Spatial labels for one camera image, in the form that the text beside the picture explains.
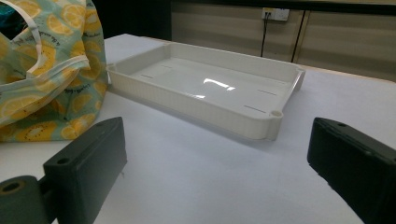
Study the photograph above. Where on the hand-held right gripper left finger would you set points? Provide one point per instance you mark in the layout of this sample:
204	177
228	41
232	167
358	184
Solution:
90	161

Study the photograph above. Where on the lemon print cloth bag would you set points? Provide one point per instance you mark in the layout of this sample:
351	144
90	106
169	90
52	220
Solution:
77	102

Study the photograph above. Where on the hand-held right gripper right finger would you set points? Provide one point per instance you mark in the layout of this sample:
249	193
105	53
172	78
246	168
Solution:
358	161

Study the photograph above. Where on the white wall socket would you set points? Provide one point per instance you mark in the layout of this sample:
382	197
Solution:
277	14

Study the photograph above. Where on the white plastic tray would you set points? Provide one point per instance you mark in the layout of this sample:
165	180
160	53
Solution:
186	77

